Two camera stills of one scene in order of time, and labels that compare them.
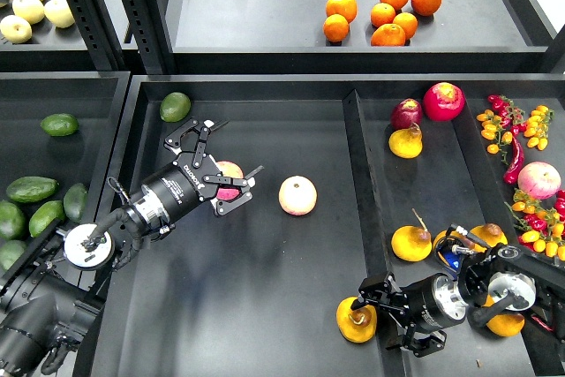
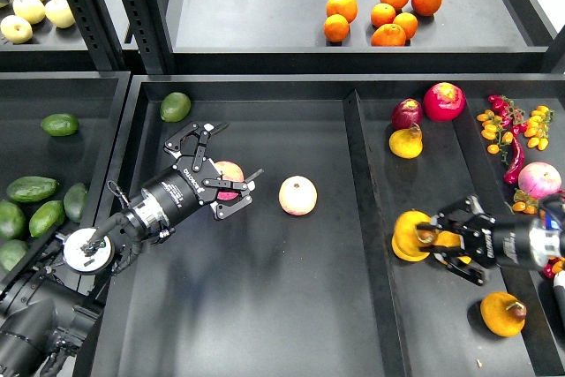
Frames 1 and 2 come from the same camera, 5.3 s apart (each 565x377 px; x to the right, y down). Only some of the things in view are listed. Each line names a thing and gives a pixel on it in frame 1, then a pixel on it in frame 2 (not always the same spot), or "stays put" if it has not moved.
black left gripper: (158, 202) stays put
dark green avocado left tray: (31, 188) stays put
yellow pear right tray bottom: (504, 325) stays put
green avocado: (10, 251) stays put
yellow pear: (358, 326) -> (407, 238)
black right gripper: (431, 304) -> (491, 241)
